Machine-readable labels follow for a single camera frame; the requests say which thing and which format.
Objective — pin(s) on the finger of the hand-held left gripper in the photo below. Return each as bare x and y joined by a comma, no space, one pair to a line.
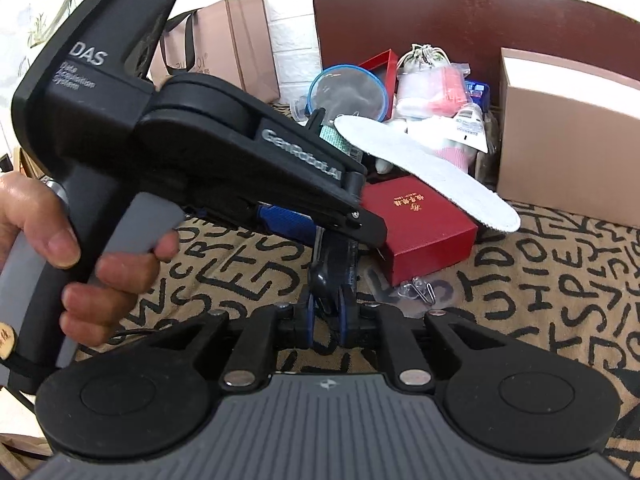
282,221
369,229

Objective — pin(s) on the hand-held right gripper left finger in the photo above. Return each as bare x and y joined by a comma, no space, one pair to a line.
310,321

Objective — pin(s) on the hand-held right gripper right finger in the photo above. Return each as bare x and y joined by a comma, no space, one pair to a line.
345,329

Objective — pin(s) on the black plastic clip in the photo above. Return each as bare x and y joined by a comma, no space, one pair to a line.
325,276

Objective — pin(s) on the red gift box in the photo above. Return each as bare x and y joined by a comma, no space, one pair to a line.
425,242

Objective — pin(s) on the white insole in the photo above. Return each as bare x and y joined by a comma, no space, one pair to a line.
440,176

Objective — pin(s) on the pink cardboard box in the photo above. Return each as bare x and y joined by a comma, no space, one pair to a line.
565,150

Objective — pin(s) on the person's left hand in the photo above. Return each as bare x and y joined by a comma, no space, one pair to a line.
45,215

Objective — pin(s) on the white glove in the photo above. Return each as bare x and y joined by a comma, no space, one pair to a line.
384,165

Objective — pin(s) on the green patterned packet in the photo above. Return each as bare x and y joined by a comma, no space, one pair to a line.
340,142

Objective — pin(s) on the pink paper bag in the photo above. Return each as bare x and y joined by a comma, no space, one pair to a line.
250,50

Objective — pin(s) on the round blue-rimmed clear lid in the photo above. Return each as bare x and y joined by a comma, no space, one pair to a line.
350,87

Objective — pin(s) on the white printed tube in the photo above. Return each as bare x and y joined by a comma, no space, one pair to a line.
470,115

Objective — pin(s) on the clear plastic bag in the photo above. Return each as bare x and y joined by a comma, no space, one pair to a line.
447,91

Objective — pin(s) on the red box lid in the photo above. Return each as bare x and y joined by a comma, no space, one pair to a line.
372,61

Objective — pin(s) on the blue packet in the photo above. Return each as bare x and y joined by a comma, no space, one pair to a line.
478,92

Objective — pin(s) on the letter print mat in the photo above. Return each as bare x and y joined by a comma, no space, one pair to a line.
550,285

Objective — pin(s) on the dark brown wooden headboard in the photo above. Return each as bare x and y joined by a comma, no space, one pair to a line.
450,15

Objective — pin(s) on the round wooden tag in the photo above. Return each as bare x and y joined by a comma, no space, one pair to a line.
6,340

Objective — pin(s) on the brown paper bag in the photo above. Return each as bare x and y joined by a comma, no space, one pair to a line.
22,447

